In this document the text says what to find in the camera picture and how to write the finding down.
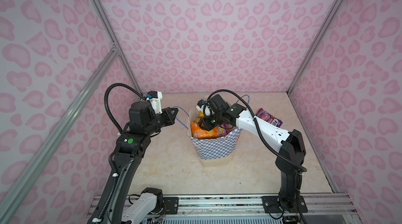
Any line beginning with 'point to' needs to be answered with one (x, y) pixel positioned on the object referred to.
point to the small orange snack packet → (200, 133)
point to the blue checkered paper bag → (217, 152)
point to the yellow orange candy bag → (201, 114)
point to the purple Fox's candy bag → (269, 118)
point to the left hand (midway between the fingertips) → (178, 107)
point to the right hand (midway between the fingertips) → (202, 123)
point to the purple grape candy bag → (222, 130)
